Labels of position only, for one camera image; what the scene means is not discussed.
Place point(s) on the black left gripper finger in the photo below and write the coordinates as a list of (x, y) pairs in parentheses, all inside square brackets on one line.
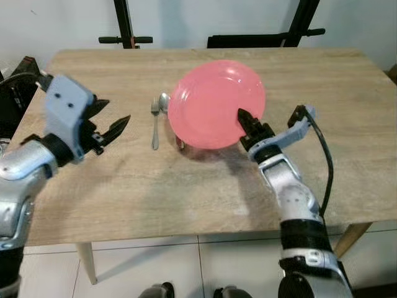
[(115, 130), (96, 107)]

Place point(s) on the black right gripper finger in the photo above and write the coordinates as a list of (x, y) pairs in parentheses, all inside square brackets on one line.
[(244, 118)]

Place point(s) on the pink plastic plate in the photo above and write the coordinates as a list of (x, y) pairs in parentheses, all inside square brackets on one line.
[(211, 99)]

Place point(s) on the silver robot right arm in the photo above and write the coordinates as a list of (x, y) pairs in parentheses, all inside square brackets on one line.
[(291, 198)]

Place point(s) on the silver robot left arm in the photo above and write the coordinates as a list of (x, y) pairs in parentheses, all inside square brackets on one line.
[(25, 164)]

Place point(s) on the silver metal fork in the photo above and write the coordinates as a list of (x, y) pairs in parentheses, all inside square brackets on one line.
[(155, 124)]

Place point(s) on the silver metal spoon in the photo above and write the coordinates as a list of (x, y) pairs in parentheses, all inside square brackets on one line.
[(164, 102)]

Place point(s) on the black case with red trim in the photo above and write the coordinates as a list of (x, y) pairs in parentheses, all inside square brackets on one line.
[(15, 102)]

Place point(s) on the light wooden dining table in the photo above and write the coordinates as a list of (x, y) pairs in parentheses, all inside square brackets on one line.
[(186, 186)]

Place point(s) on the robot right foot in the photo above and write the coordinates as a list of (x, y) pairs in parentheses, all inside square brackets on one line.
[(231, 292)]

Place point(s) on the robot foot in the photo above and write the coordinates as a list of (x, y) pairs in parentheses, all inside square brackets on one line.
[(231, 292), (158, 292)]

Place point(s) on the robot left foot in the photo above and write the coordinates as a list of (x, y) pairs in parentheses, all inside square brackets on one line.
[(158, 292)]

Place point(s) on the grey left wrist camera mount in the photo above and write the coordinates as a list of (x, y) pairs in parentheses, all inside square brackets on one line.
[(68, 105)]

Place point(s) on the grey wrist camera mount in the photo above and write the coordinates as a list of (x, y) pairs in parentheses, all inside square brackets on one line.
[(68, 105), (291, 133)]

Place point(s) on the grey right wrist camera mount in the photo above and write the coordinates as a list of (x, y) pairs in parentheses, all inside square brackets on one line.
[(291, 133)]

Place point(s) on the black slanted equipment frame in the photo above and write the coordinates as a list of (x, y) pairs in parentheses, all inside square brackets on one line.
[(248, 41)]

